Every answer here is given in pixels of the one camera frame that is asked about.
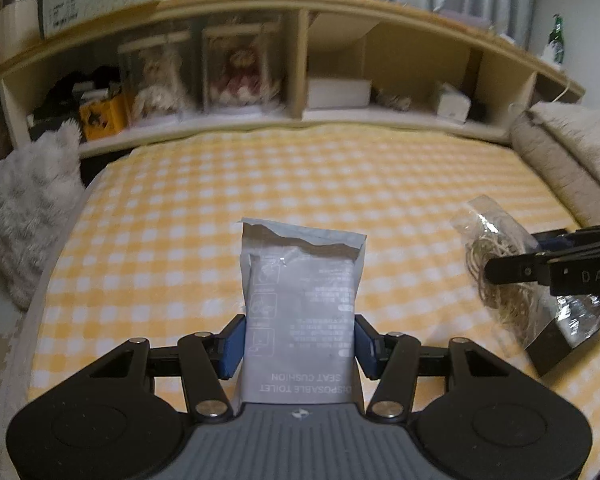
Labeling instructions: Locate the grey foil seat cushion packet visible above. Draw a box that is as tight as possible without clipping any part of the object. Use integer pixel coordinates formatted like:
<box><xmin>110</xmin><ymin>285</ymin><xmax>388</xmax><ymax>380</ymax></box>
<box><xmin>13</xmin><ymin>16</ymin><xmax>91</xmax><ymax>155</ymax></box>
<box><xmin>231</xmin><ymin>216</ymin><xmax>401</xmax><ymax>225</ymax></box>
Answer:
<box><xmin>238</xmin><ymin>217</ymin><xmax>367</xmax><ymax>406</ymax></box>

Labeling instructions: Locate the yellow white checkered blanket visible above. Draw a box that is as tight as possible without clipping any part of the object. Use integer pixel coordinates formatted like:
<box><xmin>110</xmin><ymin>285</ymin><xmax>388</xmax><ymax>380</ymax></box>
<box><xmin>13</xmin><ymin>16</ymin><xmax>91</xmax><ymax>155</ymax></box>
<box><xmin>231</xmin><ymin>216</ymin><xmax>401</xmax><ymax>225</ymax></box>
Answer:
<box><xmin>17</xmin><ymin>121</ymin><xmax>600</xmax><ymax>480</ymax></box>

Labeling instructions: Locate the black cloth pile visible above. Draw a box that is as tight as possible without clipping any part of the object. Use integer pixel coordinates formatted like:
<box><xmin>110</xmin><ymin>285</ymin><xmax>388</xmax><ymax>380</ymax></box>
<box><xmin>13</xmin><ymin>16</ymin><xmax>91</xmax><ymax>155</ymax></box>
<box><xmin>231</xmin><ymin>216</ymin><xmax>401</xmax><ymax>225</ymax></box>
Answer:
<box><xmin>44</xmin><ymin>65</ymin><xmax>124</xmax><ymax>107</ymax></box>

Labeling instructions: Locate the cream doll display case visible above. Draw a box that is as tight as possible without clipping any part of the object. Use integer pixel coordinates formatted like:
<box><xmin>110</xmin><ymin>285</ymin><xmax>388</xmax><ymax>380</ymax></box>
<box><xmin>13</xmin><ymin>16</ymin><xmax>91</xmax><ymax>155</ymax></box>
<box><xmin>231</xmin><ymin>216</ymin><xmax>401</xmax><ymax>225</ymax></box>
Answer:
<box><xmin>117</xmin><ymin>30</ymin><xmax>194</xmax><ymax>121</ymax></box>

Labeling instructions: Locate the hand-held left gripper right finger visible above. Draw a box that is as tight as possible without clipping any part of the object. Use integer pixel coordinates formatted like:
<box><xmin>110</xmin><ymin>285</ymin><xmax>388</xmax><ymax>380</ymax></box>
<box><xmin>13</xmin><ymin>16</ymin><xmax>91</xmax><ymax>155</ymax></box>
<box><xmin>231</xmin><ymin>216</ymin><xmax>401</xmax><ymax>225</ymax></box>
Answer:
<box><xmin>354</xmin><ymin>314</ymin><xmax>511</xmax><ymax>421</ymax></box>

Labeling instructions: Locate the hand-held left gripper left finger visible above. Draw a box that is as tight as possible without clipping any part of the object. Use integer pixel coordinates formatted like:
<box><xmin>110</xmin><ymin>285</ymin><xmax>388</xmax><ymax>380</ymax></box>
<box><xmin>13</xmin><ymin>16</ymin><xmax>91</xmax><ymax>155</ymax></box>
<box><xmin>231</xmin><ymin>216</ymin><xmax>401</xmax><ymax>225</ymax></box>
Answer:
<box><xmin>87</xmin><ymin>314</ymin><xmax>246</xmax><ymax>422</ymax></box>

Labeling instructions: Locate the pink doll display case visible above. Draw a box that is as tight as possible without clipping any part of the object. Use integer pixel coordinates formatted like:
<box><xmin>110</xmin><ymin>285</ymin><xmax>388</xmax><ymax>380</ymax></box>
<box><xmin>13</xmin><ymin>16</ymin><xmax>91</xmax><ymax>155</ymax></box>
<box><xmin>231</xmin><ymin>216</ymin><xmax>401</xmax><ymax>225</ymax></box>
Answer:
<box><xmin>201</xmin><ymin>22</ymin><xmax>286</xmax><ymax>114</ymax></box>

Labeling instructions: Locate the white fluffy blanket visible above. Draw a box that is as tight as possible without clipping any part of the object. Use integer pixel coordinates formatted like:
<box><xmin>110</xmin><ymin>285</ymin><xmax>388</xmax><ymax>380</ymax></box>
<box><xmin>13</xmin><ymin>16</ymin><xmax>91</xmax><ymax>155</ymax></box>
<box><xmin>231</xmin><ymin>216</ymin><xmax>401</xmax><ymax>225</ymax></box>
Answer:
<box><xmin>527</xmin><ymin>101</ymin><xmax>600</xmax><ymax>197</ymax></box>

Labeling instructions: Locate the clear bag of rubber bands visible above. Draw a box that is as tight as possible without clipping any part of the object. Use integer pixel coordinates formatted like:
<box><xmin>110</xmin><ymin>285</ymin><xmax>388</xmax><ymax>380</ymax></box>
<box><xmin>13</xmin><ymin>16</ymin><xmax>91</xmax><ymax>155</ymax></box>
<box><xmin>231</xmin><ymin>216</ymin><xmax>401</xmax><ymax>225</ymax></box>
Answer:
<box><xmin>450</xmin><ymin>197</ymin><xmax>600</xmax><ymax>357</ymax></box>

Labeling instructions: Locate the green glass bottle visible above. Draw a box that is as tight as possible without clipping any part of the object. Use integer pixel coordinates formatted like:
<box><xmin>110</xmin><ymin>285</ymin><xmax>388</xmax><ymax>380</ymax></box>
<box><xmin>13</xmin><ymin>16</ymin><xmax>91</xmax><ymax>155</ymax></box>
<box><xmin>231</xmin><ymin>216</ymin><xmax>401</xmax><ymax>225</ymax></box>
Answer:
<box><xmin>547</xmin><ymin>13</ymin><xmax>566</xmax><ymax>65</ymax></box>

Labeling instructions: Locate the white tissue box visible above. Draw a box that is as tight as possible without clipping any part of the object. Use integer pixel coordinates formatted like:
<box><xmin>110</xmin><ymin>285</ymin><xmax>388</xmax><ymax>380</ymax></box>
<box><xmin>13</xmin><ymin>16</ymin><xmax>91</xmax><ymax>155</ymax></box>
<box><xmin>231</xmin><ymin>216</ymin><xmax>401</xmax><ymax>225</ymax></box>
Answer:
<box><xmin>435</xmin><ymin>83</ymin><xmax>472</xmax><ymax>124</ymax></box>

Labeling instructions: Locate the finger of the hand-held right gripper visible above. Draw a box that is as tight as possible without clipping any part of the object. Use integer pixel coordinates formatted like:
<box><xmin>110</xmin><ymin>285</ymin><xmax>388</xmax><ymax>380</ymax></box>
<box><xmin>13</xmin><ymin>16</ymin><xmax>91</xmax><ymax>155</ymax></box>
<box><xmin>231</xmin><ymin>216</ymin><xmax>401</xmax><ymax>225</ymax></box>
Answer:
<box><xmin>484</xmin><ymin>253</ymin><xmax>552</xmax><ymax>287</ymax></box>
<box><xmin>529</xmin><ymin>224</ymin><xmax>600</xmax><ymax>255</ymax></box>

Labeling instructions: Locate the wooden headboard shelf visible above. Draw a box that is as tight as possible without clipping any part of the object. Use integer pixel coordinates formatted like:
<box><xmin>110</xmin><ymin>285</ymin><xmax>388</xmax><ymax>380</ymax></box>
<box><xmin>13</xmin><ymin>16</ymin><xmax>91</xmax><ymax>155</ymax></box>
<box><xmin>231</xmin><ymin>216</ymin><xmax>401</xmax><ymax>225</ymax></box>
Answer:
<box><xmin>0</xmin><ymin>0</ymin><xmax>586</xmax><ymax>162</ymax></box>

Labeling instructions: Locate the yellow cardboard box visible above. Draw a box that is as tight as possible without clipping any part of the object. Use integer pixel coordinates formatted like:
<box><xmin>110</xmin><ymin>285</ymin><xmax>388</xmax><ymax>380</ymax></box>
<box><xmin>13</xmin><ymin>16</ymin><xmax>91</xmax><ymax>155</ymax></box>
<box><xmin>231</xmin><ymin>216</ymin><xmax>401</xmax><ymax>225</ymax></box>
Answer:
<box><xmin>78</xmin><ymin>95</ymin><xmax>130</xmax><ymax>142</ymax></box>

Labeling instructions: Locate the flat purple box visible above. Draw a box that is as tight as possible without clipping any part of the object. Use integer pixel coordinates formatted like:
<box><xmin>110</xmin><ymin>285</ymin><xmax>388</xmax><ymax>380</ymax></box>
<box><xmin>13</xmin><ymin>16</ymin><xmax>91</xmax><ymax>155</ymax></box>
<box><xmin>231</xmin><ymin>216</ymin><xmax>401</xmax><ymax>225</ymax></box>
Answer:
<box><xmin>437</xmin><ymin>8</ymin><xmax>494</xmax><ymax>29</ymax></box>

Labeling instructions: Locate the grey fluffy pillow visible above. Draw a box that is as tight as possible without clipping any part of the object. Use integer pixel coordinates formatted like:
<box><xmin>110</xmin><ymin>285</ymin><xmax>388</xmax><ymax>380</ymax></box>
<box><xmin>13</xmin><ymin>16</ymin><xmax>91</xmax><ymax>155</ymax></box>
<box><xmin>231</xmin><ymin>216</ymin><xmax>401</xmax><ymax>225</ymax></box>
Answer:
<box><xmin>0</xmin><ymin>122</ymin><xmax>86</xmax><ymax>311</ymax></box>

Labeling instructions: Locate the black cardboard box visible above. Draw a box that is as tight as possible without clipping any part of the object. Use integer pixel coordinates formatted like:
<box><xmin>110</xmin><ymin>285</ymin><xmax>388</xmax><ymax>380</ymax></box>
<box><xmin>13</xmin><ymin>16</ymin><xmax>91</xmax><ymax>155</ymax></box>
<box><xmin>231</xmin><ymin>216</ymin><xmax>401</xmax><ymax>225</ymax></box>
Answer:
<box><xmin>524</xmin><ymin>305</ymin><xmax>600</xmax><ymax>379</ymax></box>

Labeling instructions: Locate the beige textured quilt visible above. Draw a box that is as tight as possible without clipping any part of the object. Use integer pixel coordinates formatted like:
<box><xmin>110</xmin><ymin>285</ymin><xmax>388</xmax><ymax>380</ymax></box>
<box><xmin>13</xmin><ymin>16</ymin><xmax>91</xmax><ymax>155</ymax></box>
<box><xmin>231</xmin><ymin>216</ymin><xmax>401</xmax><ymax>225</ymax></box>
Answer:
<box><xmin>509</xmin><ymin>112</ymin><xmax>600</xmax><ymax>229</ymax></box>

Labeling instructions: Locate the white rectangular box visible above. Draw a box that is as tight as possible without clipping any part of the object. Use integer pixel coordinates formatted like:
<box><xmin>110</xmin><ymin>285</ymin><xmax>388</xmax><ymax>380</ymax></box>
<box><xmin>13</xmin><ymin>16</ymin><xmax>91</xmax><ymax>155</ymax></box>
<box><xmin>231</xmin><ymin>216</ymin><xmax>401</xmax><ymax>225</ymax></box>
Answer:
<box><xmin>305</xmin><ymin>78</ymin><xmax>372</xmax><ymax>110</ymax></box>

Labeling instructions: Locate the bundled cord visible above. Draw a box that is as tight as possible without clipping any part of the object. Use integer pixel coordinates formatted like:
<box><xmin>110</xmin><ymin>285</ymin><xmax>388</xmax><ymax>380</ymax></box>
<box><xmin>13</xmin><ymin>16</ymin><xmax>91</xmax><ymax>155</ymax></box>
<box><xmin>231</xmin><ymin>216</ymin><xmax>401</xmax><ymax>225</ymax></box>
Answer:
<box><xmin>372</xmin><ymin>88</ymin><xmax>412</xmax><ymax>110</ymax></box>

